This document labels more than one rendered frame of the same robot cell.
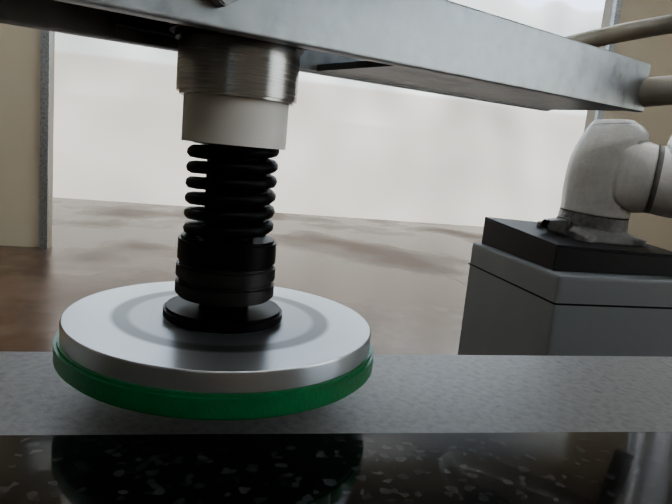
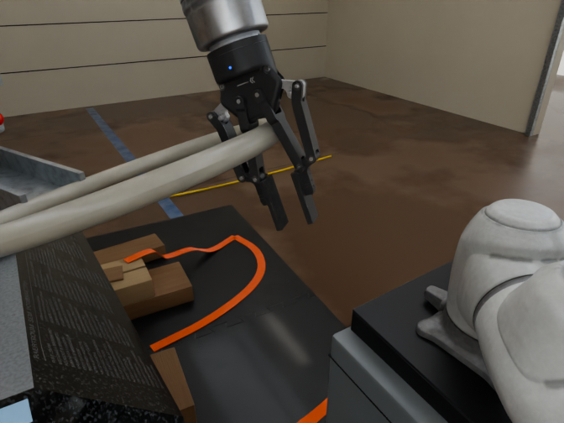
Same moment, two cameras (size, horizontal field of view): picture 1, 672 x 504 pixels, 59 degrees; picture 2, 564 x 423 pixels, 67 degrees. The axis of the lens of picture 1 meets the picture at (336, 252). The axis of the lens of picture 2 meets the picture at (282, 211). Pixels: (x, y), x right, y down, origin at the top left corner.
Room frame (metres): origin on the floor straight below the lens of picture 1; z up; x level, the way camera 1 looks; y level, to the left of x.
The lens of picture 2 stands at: (0.88, -1.04, 1.43)
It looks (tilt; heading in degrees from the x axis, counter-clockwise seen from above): 28 degrees down; 73
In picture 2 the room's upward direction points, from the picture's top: straight up
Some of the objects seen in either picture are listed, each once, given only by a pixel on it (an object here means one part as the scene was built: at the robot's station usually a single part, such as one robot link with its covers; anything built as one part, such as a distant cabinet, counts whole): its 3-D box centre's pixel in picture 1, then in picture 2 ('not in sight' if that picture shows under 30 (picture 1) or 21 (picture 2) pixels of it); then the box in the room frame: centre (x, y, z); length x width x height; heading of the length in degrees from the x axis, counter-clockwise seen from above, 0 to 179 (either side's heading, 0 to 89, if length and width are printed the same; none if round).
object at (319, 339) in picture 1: (222, 323); not in sight; (0.41, 0.08, 0.87); 0.21 x 0.21 x 0.01
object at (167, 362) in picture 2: not in sight; (169, 389); (0.80, 0.14, 0.07); 0.30 x 0.12 x 0.12; 98
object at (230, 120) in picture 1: (235, 118); not in sight; (0.41, 0.08, 1.02); 0.07 x 0.07 x 0.04
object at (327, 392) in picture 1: (222, 328); not in sight; (0.41, 0.08, 0.87); 0.22 x 0.22 x 0.04
